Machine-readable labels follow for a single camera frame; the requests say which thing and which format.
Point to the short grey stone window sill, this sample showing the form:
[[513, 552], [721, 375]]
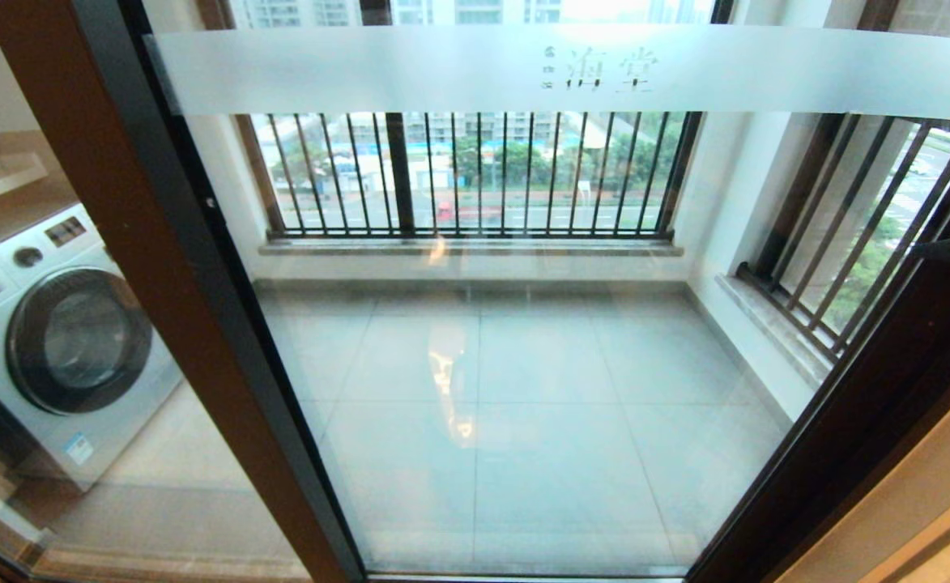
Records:
[[766, 324]]

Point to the grey front-load washing machine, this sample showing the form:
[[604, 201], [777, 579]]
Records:
[[78, 340]]

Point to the wide black window railing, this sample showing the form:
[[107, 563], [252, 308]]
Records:
[[399, 170]]

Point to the brown framed fixed glass door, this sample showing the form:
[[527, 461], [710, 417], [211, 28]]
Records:
[[159, 283]]

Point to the narrow black window railing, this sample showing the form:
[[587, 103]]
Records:
[[798, 202]]

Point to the long grey stone window sill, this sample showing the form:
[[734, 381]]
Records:
[[474, 248]]

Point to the sliding glass door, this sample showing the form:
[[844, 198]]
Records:
[[361, 73]]

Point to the dark door frame with track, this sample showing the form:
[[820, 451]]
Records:
[[847, 486]]

